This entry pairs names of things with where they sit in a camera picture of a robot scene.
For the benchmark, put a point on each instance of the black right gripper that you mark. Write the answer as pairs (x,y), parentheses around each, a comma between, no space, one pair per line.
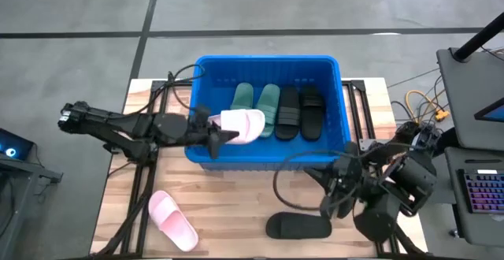
(346,177)

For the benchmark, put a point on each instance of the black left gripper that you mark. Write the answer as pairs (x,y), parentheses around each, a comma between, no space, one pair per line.
(197,132)

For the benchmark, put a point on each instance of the pink rubber slide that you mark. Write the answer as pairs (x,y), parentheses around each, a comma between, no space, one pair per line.
(244,124)
(177,228)

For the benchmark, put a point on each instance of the green rubber slide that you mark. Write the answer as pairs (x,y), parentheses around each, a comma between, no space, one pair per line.
(269,102)
(242,96)

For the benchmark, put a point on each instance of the black rubber slide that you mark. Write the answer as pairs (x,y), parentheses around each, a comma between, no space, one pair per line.
(312,112)
(287,112)
(299,226)

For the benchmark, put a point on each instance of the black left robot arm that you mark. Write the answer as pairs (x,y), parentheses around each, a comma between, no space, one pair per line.
(114,120)

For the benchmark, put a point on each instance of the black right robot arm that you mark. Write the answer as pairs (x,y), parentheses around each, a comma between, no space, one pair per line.
(417,175)

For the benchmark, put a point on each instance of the blue plastic bin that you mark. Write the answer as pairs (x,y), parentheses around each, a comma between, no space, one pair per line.
(275,149)

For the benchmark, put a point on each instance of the grey keyboard desk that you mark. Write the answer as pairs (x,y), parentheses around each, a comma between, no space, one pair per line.
(460,232)

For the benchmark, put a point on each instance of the backlit computer keyboard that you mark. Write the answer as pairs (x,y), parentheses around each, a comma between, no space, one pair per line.
(484,193)

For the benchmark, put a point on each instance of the grey desk panel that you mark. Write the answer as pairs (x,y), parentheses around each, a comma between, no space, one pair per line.
(464,94)

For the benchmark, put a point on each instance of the grey metal stand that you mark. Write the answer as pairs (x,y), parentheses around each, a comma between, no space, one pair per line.
(31,168)

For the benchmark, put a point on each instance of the tablet with blue screen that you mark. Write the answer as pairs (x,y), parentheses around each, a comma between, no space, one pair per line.
(497,113)

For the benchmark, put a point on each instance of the black device with blue light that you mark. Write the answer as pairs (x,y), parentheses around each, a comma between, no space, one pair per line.
(19,143)

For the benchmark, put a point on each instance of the black pole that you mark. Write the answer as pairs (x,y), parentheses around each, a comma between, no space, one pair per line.
(478,37)

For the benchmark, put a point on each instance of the black aluminium rig frame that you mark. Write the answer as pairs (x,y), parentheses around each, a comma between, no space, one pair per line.
(356,83)

